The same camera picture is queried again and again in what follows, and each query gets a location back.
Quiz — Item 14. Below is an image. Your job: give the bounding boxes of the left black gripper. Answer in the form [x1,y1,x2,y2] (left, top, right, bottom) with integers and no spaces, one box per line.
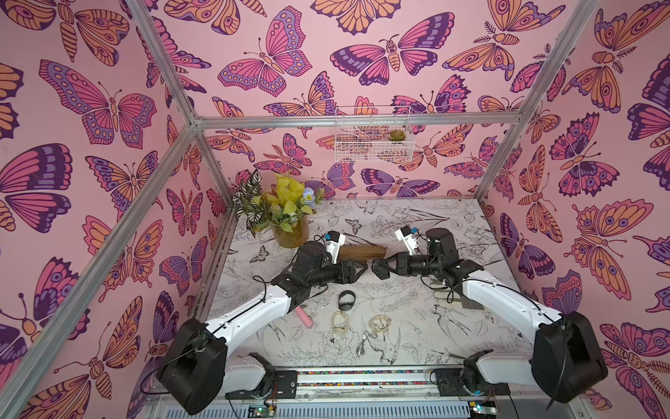
[306,258,366,290]

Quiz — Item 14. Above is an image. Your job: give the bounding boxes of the beige watch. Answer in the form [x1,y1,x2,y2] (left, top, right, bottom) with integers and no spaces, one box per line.
[331,311,350,335]
[368,314,392,337]

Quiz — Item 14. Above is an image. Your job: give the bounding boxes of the black watch wide face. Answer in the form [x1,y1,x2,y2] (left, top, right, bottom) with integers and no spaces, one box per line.
[372,258,391,280]

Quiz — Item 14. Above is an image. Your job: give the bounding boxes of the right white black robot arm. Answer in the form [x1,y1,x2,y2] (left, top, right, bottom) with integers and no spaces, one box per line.
[373,226,608,403]

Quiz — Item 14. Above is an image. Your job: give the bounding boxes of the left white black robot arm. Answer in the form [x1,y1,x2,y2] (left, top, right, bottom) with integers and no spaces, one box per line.
[155,241,367,416]

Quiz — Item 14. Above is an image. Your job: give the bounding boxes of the wooden watch stand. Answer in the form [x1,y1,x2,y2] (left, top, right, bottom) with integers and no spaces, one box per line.
[337,245,387,263]

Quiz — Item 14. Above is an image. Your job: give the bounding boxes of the purple pink toy shovel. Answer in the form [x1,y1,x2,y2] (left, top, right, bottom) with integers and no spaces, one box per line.
[294,307,314,329]

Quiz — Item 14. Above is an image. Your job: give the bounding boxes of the amber vase with plants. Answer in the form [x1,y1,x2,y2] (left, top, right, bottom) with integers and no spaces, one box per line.
[232,169,325,249]

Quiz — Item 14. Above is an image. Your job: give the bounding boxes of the small succulent plant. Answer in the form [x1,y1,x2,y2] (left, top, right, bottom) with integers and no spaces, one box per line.
[387,129,407,142]

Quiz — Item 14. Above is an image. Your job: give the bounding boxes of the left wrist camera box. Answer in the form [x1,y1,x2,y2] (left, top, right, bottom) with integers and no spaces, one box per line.
[324,230,347,265]

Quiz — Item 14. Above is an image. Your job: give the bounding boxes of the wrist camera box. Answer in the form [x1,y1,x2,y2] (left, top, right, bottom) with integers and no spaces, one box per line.
[394,225,418,256]
[324,230,347,265]

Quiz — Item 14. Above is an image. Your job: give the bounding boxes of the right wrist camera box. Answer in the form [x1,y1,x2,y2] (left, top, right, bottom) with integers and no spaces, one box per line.
[394,225,418,256]

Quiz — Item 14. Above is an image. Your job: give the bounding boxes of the silver metal keychain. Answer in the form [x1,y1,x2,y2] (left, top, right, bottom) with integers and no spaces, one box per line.
[355,331,371,358]

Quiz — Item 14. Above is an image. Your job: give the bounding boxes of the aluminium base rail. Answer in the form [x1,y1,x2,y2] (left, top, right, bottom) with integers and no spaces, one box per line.
[140,363,582,419]

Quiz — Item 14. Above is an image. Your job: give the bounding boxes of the white wire wall basket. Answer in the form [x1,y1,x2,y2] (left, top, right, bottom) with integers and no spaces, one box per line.
[332,106,415,165]

